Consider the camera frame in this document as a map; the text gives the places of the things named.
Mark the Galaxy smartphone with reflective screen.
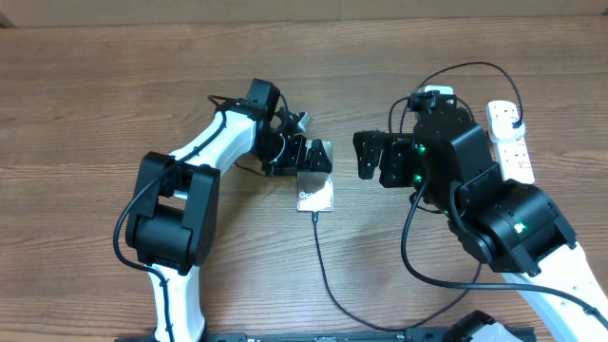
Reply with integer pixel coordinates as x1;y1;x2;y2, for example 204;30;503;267
296;140;334;212

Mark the black charger cable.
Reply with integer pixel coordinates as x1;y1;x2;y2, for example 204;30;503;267
311;61;525;333

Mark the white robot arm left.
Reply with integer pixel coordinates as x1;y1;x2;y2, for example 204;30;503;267
112;79;333;341

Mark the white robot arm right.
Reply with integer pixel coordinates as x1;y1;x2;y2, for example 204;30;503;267
353;91;607;341

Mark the white charger plug adapter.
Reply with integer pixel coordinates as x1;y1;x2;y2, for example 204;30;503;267
488;117;526;143

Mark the white power strip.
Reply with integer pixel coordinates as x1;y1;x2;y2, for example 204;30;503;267
484;99;537;186

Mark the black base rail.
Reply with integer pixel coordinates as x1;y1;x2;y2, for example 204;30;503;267
189;326;538;342

